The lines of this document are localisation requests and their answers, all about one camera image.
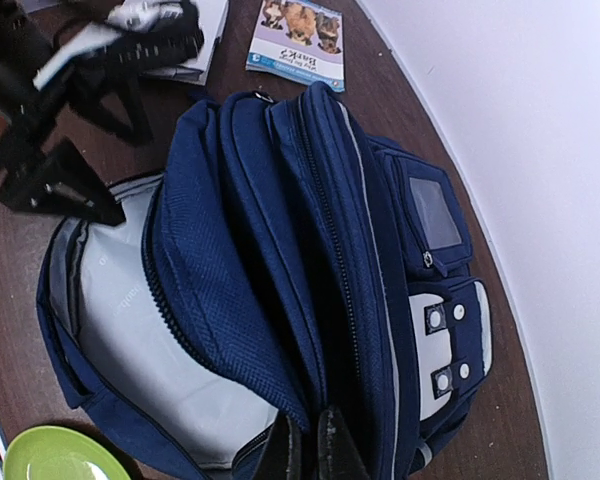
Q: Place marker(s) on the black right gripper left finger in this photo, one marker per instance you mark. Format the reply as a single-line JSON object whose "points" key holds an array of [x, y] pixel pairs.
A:
{"points": [[282, 454]]}

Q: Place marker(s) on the navy blue student backpack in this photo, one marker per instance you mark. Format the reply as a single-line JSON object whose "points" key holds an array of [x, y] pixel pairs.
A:
{"points": [[285, 261]]}

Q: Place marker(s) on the dog cover workbook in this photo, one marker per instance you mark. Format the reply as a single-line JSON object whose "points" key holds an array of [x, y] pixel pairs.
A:
{"points": [[300, 41]]}

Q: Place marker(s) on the green plastic plate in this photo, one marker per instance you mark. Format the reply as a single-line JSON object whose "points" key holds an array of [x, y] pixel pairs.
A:
{"points": [[55, 452]]}

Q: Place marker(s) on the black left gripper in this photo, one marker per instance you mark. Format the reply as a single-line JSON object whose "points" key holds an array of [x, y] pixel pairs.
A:
{"points": [[61, 182]]}

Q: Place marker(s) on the white paperback book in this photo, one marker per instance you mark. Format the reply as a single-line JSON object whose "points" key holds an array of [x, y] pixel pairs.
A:
{"points": [[213, 16]]}

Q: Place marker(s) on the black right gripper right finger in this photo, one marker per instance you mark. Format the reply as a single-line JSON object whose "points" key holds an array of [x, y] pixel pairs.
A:
{"points": [[337, 454]]}

